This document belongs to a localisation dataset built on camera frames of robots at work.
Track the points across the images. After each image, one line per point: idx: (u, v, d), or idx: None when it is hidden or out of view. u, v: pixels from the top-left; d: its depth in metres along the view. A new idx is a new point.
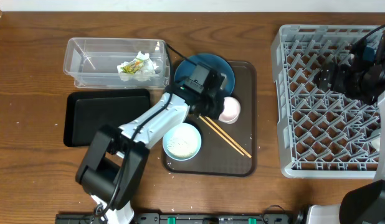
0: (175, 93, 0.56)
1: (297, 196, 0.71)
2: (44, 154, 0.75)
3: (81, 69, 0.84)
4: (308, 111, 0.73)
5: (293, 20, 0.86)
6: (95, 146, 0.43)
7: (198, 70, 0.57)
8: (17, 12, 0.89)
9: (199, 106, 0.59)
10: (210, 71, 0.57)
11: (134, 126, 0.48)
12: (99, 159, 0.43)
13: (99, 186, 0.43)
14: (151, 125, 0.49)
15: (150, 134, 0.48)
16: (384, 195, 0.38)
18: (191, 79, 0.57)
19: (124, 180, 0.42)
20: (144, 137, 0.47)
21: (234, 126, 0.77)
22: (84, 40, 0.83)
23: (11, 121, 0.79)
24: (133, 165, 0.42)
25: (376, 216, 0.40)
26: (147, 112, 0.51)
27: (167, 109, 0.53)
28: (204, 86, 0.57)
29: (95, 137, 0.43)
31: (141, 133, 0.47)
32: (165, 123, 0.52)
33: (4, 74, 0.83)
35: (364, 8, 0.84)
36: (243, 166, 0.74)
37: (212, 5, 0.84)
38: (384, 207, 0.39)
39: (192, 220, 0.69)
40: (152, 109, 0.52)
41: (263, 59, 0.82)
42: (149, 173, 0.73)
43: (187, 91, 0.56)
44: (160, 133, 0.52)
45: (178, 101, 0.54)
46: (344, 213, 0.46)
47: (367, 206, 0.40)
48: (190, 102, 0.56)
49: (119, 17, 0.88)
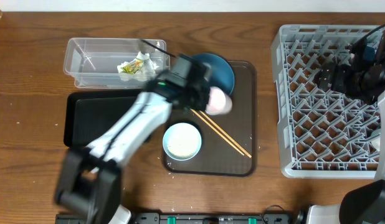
0: (155, 91, 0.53)
1: (297, 196, 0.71)
2: (44, 154, 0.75)
3: (81, 69, 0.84)
4: (308, 111, 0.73)
5: (293, 20, 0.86)
6: (67, 170, 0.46)
7: (180, 64, 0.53)
8: (17, 12, 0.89)
9: (182, 101, 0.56)
10: (191, 64, 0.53)
11: (106, 141, 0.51)
12: (73, 180, 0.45)
13: (75, 206, 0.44)
14: (124, 138, 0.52)
15: (124, 147, 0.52)
16: None
18: (172, 73, 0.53)
19: (99, 198, 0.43)
20: (116, 153, 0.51)
21: (234, 125, 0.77)
22: (84, 40, 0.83)
23: (12, 121, 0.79)
24: (106, 183, 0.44)
25: (376, 215, 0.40)
26: (122, 121, 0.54)
27: (143, 112, 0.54)
28: (187, 79, 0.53)
29: (66, 160, 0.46)
31: (113, 148, 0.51)
32: (144, 127, 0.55)
33: (4, 75, 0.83)
35: (364, 8, 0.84)
36: (244, 166, 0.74)
37: (212, 5, 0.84)
38: (384, 206, 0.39)
39: (192, 220, 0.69)
40: (128, 116, 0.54)
41: (263, 59, 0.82)
42: (149, 173, 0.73)
43: (167, 87, 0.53)
44: (137, 138, 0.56)
45: (156, 100, 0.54)
46: (344, 213, 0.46)
47: (368, 206, 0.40)
48: (171, 99, 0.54)
49: (119, 17, 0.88)
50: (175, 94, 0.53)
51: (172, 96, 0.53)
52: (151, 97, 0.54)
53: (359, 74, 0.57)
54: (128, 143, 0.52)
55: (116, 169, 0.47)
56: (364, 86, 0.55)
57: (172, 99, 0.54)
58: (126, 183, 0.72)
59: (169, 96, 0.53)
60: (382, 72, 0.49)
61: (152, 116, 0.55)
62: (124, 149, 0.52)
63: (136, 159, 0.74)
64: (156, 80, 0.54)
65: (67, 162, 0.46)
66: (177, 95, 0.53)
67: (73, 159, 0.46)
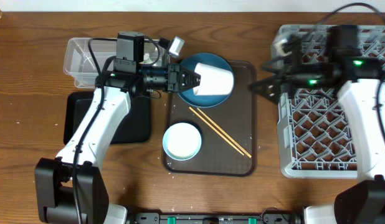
0: (109, 83, 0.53)
1: (297, 196, 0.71)
2: (44, 154, 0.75)
3: (81, 70, 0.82)
4: (308, 111, 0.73)
5: (293, 19, 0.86)
6: (41, 187, 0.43)
7: (121, 44, 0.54)
8: (17, 12, 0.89)
9: (139, 88, 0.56)
10: (135, 41, 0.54)
11: (73, 147, 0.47)
12: (53, 194, 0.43)
13: (66, 214, 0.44)
14: (90, 139, 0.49)
15: (93, 147, 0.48)
16: (373, 195, 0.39)
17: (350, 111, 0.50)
18: (119, 59, 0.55)
19: (86, 201, 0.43)
20: (86, 155, 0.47)
21: (235, 126, 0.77)
22: (84, 40, 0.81)
23: (11, 121, 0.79)
24: (86, 187, 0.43)
25: (370, 216, 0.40)
26: (83, 126, 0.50)
27: (104, 109, 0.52)
28: (136, 60, 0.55)
29: (37, 178, 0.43)
31: (83, 152, 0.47)
32: (108, 123, 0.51)
33: (4, 74, 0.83)
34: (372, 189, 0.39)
35: (363, 8, 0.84)
36: (244, 166, 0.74)
37: (212, 5, 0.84)
38: (375, 205, 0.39)
39: (192, 220, 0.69)
40: (86, 119, 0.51)
41: (263, 59, 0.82)
42: (149, 173, 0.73)
43: (119, 76, 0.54)
44: (106, 136, 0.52)
45: (112, 94, 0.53)
46: (339, 218, 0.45)
47: (361, 207, 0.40)
48: (127, 88, 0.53)
49: (119, 17, 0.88)
50: (130, 80, 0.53)
51: (127, 84, 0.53)
52: (105, 91, 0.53)
53: (315, 74, 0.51)
54: (96, 142, 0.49)
55: (91, 167, 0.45)
56: (324, 82, 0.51)
57: (129, 86, 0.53)
58: (127, 183, 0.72)
59: (126, 84, 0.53)
60: (336, 70, 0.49)
61: (113, 111, 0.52)
62: (96, 150, 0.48)
63: (136, 159, 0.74)
64: (108, 72, 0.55)
65: (38, 178, 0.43)
66: (134, 79, 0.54)
67: (43, 174, 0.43)
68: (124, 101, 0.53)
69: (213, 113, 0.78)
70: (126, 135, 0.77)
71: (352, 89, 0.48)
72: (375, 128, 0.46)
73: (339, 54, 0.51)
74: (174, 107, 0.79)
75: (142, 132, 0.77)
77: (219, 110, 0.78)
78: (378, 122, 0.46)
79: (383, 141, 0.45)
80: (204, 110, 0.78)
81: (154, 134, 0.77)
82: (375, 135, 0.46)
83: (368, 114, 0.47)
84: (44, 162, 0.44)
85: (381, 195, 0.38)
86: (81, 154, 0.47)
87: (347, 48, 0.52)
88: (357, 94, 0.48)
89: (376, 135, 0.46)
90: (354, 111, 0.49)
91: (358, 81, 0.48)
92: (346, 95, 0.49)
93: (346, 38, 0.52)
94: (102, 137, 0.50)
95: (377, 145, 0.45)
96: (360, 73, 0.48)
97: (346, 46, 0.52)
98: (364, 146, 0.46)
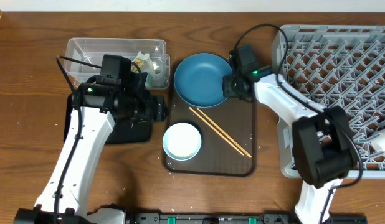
0: (86, 102, 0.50)
1: (296, 196, 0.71)
2: (44, 154, 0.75)
3: (81, 70, 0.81)
4: None
5: (293, 20, 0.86)
6: None
7: (108, 62, 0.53)
8: (17, 12, 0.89)
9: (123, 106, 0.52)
10: (121, 61, 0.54)
11: (52, 193, 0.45)
12: None
13: None
14: (70, 180, 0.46)
15: (75, 188, 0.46)
16: (304, 130, 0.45)
17: (271, 100, 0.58)
18: (102, 76, 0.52)
19: None
20: (68, 201, 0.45)
21: (234, 125, 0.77)
22: (84, 40, 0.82)
23: (12, 121, 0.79)
24: None
25: (315, 153, 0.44)
26: (61, 162, 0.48)
27: (82, 138, 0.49)
28: (121, 78, 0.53)
29: None
31: (63, 196, 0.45)
32: (86, 156, 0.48)
33: (3, 76, 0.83)
34: (302, 128, 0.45)
35: (364, 7, 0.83)
36: (244, 167, 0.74)
37: (213, 5, 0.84)
38: (311, 140, 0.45)
39: (192, 220, 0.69)
40: (65, 153, 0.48)
41: (263, 59, 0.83)
42: (149, 173, 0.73)
43: (98, 91, 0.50)
44: (90, 166, 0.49)
45: (92, 112, 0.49)
46: (304, 173, 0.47)
47: (304, 151, 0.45)
48: (108, 103, 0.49)
49: (119, 17, 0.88)
50: (110, 96, 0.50)
51: (108, 99, 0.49)
52: (82, 113, 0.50)
53: (247, 74, 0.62)
54: (78, 183, 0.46)
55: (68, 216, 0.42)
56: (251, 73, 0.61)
57: (109, 103, 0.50)
58: (126, 183, 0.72)
59: (106, 101, 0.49)
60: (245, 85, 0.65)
61: (91, 139, 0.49)
62: (78, 192, 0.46)
63: (136, 159, 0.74)
64: (85, 86, 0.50)
65: None
66: (114, 93, 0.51)
67: None
68: (104, 124, 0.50)
69: (214, 114, 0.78)
70: (126, 135, 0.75)
71: (261, 86, 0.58)
72: (284, 97, 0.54)
73: (245, 71, 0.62)
74: (174, 107, 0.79)
75: (141, 132, 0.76)
77: (218, 110, 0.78)
78: (283, 92, 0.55)
79: (290, 98, 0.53)
80: (204, 110, 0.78)
81: (155, 134, 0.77)
82: (284, 98, 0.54)
83: (276, 93, 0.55)
84: (22, 213, 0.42)
85: (308, 129, 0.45)
86: (61, 200, 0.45)
87: (248, 65, 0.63)
88: (261, 85, 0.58)
89: (285, 99, 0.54)
90: (287, 117, 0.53)
91: (260, 80, 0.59)
92: (261, 94, 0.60)
93: (245, 56, 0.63)
94: (83, 175, 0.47)
95: (288, 101, 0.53)
96: (263, 75, 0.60)
97: (247, 63, 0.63)
98: (286, 113, 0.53)
